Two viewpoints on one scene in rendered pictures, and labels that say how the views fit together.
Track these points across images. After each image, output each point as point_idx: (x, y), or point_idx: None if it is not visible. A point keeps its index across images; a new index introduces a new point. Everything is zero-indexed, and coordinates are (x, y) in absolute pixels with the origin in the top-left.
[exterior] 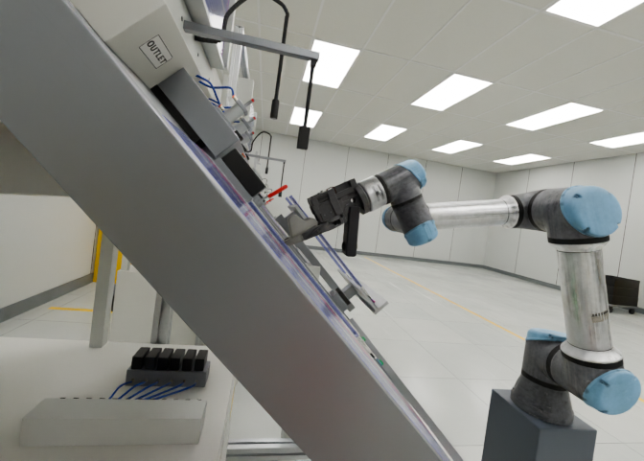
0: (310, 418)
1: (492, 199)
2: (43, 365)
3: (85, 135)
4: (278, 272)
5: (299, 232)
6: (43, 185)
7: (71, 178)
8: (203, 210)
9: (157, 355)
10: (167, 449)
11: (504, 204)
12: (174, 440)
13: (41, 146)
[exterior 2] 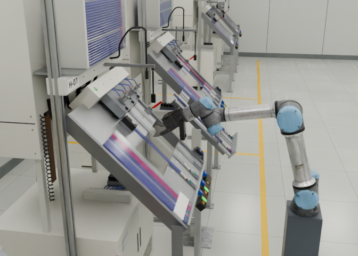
0: (129, 186)
1: (265, 104)
2: (80, 178)
3: (96, 152)
4: (121, 167)
5: (159, 132)
6: None
7: (95, 157)
8: (110, 159)
9: None
10: (121, 203)
11: (269, 108)
12: (123, 201)
13: (91, 154)
